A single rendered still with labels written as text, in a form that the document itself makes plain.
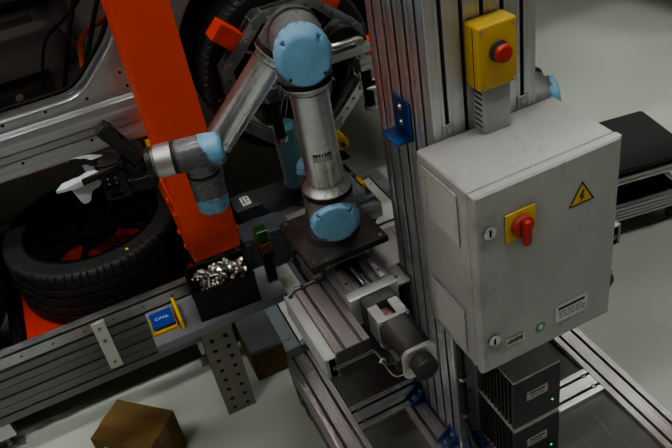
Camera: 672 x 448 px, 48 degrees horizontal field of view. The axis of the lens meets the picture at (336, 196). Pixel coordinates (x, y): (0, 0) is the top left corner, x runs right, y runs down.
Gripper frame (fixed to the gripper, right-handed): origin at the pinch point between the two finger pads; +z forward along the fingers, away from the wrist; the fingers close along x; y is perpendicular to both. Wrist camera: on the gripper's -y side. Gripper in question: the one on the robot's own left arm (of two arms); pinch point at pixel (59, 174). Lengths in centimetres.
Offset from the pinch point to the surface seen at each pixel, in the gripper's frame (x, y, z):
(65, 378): 59, 95, 41
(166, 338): 38, 74, -1
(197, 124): 57, 16, -26
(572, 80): 213, 96, -212
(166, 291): 67, 76, 1
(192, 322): 42, 74, -9
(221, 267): 47, 60, -22
